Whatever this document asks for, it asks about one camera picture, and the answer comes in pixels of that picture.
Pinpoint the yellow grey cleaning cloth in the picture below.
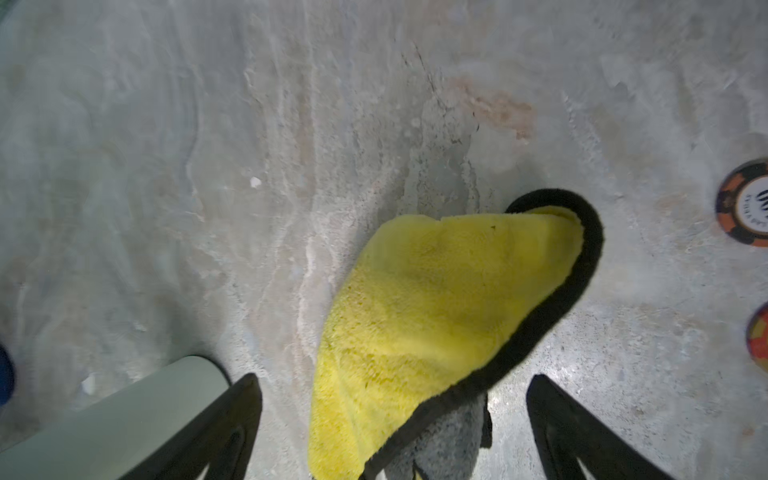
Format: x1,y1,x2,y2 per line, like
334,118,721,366
308,189,604,479

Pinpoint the small brown ring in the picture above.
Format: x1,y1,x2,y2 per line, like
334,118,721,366
745,301,768,373
715,157,768,248

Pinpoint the white thermos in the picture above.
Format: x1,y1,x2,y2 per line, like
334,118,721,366
1,356,230,479

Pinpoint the blue thermos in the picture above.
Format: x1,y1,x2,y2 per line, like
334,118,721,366
0,346,16,406

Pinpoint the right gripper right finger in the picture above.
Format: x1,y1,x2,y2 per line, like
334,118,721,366
526,374,670,480

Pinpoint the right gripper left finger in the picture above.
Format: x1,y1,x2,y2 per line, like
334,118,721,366
123,373,263,479

